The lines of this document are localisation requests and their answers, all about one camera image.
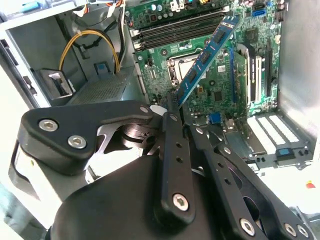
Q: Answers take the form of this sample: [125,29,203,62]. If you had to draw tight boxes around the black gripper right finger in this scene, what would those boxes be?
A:
[179,103,314,240]

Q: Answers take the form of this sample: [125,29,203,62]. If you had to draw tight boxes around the blue RAM stick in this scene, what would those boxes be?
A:
[174,14,241,104]

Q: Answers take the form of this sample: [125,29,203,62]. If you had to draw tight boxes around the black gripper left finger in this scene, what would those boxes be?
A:
[8,91,198,221]

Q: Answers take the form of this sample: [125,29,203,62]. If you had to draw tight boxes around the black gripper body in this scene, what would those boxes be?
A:
[44,154,240,240]

